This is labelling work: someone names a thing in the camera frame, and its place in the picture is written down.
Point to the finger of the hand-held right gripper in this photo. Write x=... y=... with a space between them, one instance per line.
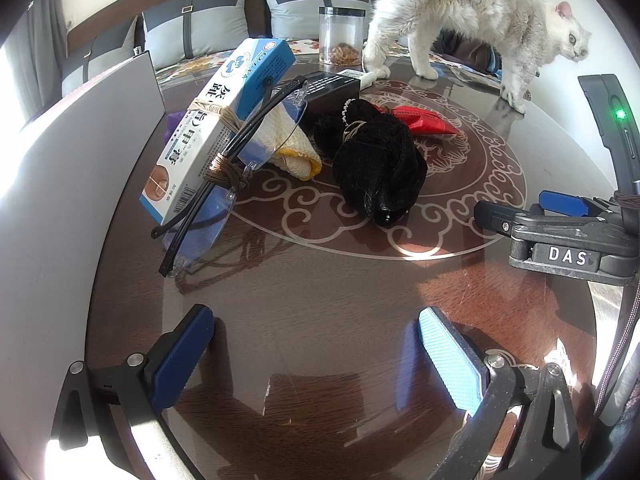
x=562 y=202
x=492 y=217

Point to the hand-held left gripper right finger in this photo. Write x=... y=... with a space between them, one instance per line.
x=450 y=365

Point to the purple toy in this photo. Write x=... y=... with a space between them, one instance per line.
x=172 y=127

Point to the red packet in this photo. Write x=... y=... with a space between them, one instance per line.
x=425 y=122

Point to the white and blue medicine box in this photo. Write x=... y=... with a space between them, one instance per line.
x=235 y=95

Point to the black framed glasses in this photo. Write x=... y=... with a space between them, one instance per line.
x=200 y=245

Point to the clear jar with black lid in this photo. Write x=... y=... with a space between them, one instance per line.
x=340 y=30

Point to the yellow and white cloth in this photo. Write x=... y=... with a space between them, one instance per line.
x=295 y=145

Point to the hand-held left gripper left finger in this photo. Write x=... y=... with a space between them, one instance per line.
x=180 y=360

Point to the white cat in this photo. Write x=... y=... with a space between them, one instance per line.
x=450 y=5

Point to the black rectangular box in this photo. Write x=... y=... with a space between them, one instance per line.
x=330 y=92

